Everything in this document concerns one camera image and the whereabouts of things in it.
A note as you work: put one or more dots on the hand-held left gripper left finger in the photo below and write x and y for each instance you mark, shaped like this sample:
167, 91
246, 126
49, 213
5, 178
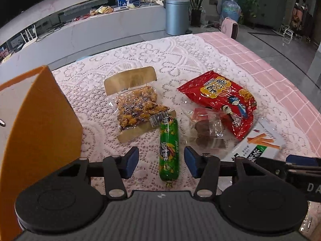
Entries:
131, 159

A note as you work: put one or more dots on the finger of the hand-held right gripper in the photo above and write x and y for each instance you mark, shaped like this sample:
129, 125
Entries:
298, 159
275, 169

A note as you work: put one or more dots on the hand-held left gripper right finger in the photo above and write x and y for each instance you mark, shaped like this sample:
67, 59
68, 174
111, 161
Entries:
191, 160

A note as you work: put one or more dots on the green sausage stick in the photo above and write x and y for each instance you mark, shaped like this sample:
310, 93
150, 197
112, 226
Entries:
169, 150

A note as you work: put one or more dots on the white snack packet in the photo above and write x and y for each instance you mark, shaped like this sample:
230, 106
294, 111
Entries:
260, 140

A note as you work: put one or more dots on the clear bag of dark candies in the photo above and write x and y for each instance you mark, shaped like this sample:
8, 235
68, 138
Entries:
205, 130

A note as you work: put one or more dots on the clear bag of nuts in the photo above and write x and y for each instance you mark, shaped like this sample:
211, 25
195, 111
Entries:
138, 105

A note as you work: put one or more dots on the red cartoon snack bag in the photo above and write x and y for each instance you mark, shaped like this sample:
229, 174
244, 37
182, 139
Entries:
220, 98

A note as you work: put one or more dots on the orange cardboard box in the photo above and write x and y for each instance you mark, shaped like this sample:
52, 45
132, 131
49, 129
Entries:
57, 110

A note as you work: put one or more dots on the white lace tablecloth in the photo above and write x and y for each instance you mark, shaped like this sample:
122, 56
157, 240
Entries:
125, 55

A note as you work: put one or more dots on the white marble television cabinet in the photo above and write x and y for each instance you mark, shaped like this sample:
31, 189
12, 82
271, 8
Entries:
100, 30

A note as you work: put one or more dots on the pink heater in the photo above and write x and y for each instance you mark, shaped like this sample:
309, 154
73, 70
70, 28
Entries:
229, 29

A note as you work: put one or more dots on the blue-grey trash can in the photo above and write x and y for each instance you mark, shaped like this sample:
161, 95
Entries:
176, 17

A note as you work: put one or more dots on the long-leaf potted plant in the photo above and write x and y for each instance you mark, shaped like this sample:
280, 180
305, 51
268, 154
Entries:
196, 15

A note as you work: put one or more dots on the white kitchen scale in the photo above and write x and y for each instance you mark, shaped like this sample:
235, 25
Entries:
121, 8

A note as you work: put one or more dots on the pile of yellow snack packets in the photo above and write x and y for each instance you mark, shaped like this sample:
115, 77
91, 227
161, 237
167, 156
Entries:
101, 10

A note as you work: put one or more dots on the white router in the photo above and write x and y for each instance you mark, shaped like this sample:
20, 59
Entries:
30, 40

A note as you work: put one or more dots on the dark grey cabinet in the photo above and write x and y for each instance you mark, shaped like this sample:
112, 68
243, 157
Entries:
272, 5

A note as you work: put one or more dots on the blue water jug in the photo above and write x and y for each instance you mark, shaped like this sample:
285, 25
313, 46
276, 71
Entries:
231, 8

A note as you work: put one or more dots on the trailing ivy plant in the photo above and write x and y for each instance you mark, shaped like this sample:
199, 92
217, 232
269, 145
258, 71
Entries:
250, 0

